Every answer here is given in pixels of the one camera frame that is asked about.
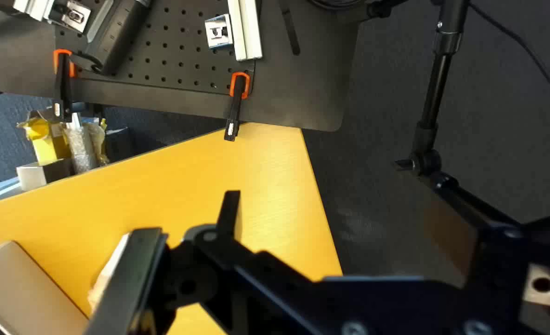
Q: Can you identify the black camera stand pole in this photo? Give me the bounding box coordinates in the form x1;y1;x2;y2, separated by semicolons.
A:
394;0;472;181

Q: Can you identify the small white box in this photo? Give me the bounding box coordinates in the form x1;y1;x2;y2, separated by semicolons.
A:
15;162;49;192

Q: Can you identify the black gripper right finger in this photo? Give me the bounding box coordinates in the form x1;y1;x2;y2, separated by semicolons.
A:
424;185;532;287

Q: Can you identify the black handheld tool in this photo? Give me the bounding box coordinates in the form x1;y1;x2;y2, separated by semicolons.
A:
86;0;153;71

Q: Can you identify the aluminium extrusion with tag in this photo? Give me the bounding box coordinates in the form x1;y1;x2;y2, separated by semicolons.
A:
203;0;266;64

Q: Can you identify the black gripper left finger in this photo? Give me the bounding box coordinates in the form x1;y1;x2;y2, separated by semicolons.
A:
184;190;259;276

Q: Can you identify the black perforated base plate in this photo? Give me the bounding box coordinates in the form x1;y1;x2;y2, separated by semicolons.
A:
52;0;359;134

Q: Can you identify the clear plastic bottle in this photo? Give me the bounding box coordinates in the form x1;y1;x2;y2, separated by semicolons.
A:
64;114;112;175

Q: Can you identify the orange and black clamp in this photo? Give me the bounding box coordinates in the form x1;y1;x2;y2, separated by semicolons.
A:
51;47;80;123
222;69;255;144

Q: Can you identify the short aluminium extrusion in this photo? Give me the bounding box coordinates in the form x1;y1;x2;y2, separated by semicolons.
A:
12;0;95;34

